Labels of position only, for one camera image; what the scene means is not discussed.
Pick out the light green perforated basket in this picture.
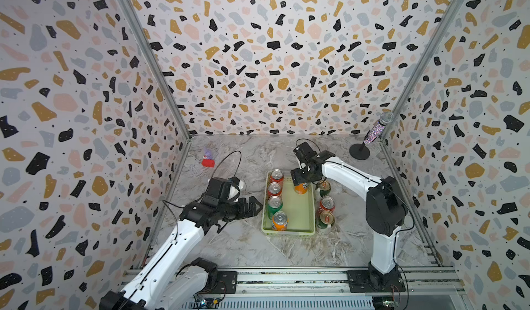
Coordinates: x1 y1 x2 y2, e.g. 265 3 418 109
261 171 316 238

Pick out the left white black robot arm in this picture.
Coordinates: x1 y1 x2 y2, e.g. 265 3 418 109
99 195 264 309

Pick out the green circuit board left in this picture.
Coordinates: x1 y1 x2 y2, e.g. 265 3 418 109
194 294 223 310

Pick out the green soda can left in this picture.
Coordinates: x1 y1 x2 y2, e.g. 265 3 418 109
266 195 283 220

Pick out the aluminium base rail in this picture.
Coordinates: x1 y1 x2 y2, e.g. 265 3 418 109
115 266 473 310

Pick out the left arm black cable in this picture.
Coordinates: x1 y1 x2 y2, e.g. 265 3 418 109
213 150 244 180

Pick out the green red beer can front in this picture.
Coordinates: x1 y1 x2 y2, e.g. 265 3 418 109
316 211 335 234

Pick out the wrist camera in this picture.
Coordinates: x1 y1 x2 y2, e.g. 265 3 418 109
206 176 245 202
293 141 318 168

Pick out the circuit board right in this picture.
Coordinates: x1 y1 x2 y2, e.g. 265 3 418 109
372 297 399 310

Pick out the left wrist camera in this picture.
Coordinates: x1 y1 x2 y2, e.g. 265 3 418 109
206 176 245 202

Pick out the red cola can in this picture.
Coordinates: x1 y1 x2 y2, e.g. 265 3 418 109
317 196 335 216
266 182 282 199
269 169 284 186

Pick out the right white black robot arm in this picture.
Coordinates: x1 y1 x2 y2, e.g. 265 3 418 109
291 142 409 291

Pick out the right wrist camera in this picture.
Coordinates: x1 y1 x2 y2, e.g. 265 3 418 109
293 141 318 168

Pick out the orange soda can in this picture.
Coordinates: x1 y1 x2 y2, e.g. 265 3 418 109
294 182 309 195
271 211 288 231

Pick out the glitter microphone on black stand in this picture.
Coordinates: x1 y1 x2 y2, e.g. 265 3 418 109
349 111 394 160

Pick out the small red purple toy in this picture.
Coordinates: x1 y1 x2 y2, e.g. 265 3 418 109
201 149 215 168

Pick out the green white can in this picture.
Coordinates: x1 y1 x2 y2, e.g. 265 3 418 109
317 180 331 198

